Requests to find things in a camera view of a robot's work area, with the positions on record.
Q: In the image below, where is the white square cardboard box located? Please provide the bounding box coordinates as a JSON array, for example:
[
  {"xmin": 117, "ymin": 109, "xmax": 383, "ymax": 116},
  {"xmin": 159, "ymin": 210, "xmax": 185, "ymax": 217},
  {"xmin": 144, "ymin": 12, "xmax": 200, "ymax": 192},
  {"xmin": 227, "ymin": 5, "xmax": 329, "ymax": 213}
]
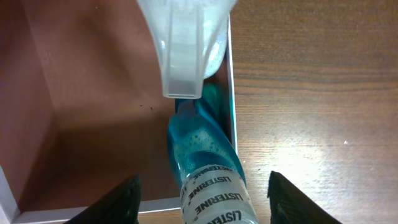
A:
[{"xmin": 1, "ymin": 1, "xmax": 236, "ymax": 223}]

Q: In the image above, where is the dark purple pump bottle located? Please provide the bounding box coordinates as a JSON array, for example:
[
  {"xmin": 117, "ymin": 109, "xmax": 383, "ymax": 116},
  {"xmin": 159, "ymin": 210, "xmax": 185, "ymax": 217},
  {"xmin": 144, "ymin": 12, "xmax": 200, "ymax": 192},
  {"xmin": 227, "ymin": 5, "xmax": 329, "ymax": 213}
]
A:
[{"xmin": 137, "ymin": 0, "xmax": 236, "ymax": 99}]

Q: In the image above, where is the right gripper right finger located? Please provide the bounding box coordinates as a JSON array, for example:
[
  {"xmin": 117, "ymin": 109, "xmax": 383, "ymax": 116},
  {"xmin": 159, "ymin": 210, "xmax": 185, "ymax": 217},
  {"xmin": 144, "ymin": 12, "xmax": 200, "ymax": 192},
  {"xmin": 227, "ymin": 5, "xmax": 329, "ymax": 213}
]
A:
[{"xmin": 267, "ymin": 171, "xmax": 340, "ymax": 224}]

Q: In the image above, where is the blue Listerine mouthwash bottle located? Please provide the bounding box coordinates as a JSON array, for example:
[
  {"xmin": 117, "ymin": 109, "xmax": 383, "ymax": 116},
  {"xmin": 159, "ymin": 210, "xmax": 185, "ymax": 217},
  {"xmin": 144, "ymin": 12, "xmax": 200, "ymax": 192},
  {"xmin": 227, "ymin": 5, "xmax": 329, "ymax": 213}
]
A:
[{"xmin": 167, "ymin": 84, "xmax": 259, "ymax": 224}]

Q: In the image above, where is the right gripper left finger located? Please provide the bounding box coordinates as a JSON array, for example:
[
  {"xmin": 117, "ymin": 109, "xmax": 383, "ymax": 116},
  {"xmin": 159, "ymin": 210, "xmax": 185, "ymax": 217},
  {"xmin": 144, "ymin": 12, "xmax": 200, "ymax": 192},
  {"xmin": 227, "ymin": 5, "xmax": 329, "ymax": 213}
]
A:
[{"xmin": 65, "ymin": 175, "xmax": 141, "ymax": 224}]

